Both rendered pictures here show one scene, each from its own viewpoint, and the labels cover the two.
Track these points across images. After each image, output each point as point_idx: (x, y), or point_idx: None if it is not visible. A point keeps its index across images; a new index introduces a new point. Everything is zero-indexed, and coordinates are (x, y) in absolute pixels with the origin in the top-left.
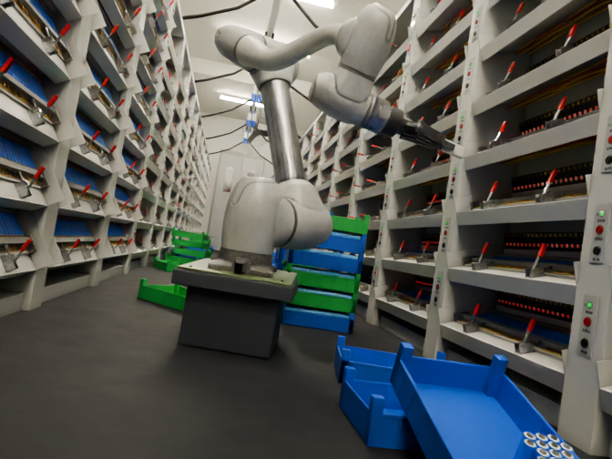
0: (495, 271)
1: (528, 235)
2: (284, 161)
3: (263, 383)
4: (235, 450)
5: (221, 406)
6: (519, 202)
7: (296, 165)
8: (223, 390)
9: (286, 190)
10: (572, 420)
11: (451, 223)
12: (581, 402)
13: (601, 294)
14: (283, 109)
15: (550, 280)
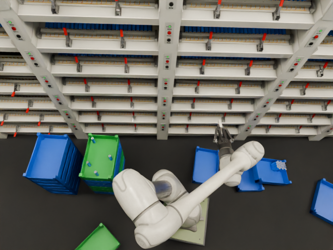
0: (200, 119)
1: None
2: (168, 192)
3: (228, 211)
4: (273, 219)
5: (251, 222)
6: (204, 99)
7: (169, 185)
8: (239, 222)
9: (177, 193)
10: (240, 138)
11: (167, 112)
12: (243, 136)
13: (253, 124)
14: (160, 189)
15: (234, 122)
